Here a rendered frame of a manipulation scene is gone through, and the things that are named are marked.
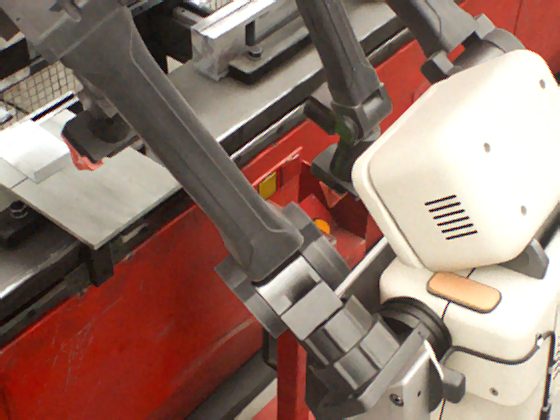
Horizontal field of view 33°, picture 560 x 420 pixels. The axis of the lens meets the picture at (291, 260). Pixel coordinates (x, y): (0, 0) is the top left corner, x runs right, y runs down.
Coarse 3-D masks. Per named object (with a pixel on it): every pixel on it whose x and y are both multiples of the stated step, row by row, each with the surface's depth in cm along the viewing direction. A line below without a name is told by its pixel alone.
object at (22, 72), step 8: (24, 40) 139; (8, 48) 137; (16, 48) 139; (24, 48) 140; (0, 56) 137; (8, 56) 138; (16, 56) 139; (24, 56) 141; (0, 64) 138; (8, 64) 139; (16, 64) 140; (24, 64) 141; (0, 72) 138; (8, 72) 140; (16, 72) 142; (24, 72) 143; (0, 80) 139; (8, 80) 142; (16, 80) 143; (0, 88) 141
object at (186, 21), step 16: (176, 0) 198; (144, 16) 205; (160, 16) 201; (176, 16) 199; (192, 16) 197; (144, 32) 209; (160, 32) 206; (176, 32) 202; (160, 48) 207; (176, 48) 205
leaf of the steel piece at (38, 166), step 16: (16, 144) 145; (32, 144) 145; (48, 144) 145; (64, 144) 145; (16, 160) 142; (32, 160) 142; (48, 160) 143; (64, 160) 141; (32, 176) 140; (48, 176) 140
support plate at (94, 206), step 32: (0, 160) 143; (128, 160) 143; (32, 192) 138; (64, 192) 138; (96, 192) 138; (128, 192) 138; (160, 192) 138; (64, 224) 133; (96, 224) 133; (128, 224) 135
